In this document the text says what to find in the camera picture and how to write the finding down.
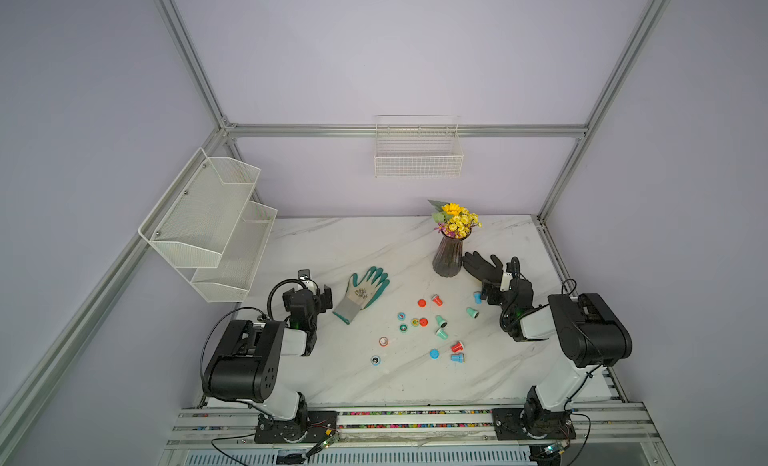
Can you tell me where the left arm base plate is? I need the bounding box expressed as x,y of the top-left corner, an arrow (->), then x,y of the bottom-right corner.
254,410 -> 338,444

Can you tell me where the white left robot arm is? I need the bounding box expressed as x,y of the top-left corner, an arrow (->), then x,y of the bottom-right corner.
201,276 -> 333,425

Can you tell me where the aluminium front rail frame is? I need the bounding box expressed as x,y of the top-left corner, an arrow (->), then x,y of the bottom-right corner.
159,402 -> 674,465

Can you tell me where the black yellow work glove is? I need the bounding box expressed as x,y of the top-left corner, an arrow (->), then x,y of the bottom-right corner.
462,252 -> 505,285

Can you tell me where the white wire wall basket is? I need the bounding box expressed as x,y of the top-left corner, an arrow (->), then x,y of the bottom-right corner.
374,115 -> 464,179

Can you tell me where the white two-tier mesh shelf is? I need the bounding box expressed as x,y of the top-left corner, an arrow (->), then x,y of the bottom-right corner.
138,149 -> 277,303

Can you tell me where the green grey work glove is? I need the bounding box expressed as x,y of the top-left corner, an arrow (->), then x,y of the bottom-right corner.
333,266 -> 390,325

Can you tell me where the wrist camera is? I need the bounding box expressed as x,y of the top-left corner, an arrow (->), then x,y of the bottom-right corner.
499,256 -> 521,292
298,269 -> 316,290

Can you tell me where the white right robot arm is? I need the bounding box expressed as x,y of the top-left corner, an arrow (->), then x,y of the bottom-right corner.
481,277 -> 632,439

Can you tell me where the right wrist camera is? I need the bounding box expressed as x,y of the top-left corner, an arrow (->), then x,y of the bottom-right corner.
499,256 -> 521,292

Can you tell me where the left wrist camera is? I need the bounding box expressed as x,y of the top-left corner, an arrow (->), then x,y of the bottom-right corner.
298,269 -> 316,290

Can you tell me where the yellow artificial flower bouquet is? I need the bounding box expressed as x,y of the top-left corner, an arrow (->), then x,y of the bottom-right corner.
428,200 -> 482,240

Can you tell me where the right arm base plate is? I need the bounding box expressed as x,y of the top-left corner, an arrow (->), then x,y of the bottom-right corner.
491,408 -> 576,441

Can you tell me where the dark glass flower vase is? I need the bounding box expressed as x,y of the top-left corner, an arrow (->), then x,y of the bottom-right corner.
432,233 -> 464,278

